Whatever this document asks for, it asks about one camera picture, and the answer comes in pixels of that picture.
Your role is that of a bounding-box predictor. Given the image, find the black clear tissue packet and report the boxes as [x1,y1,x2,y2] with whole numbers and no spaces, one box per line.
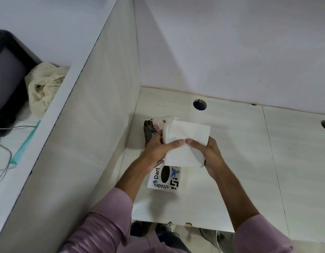
[143,116,179,149]

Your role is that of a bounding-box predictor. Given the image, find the pink shirt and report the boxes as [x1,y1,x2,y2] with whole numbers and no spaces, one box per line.
[59,187,295,253]

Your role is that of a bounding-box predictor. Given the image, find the white desk partition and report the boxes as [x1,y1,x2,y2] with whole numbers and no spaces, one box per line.
[0,0,141,253]

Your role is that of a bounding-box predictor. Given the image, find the white tissue box with stickers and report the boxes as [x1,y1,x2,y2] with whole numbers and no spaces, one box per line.
[147,159,182,192]

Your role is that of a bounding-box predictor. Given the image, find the metal mesh waste bin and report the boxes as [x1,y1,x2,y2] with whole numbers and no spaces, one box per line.
[199,228,236,253]

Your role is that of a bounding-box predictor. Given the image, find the person's right hand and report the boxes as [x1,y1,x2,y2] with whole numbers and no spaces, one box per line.
[185,136,226,180]

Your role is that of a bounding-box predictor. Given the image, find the person's left forearm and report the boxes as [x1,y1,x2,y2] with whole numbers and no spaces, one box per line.
[59,156,153,253]

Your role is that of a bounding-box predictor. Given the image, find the person's left hand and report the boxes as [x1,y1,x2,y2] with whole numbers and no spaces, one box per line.
[140,129,185,170]

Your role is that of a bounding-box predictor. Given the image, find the blue jeans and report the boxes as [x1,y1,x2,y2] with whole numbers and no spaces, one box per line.
[130,221,192,253]

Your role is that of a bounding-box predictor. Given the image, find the white cable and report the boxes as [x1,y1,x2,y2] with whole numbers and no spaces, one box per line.
[0,143,12,185]
[0,125,37,132]

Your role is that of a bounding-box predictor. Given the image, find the stack of white tissues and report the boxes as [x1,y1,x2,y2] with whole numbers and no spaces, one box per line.
[162,119,211,168]

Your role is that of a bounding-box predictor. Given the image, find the black metal rack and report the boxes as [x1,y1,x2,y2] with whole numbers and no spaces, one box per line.
[0,28,43,137]

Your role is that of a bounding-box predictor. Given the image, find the teal folder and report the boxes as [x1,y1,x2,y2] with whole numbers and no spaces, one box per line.
[11,120,41,165]

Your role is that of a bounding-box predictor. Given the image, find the beige crumpled cloth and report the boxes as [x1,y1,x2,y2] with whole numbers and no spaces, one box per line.
[24,62,71,119]

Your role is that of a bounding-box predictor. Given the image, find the person's right forearm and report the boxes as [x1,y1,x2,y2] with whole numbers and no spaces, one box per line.
[214,167,295,253]

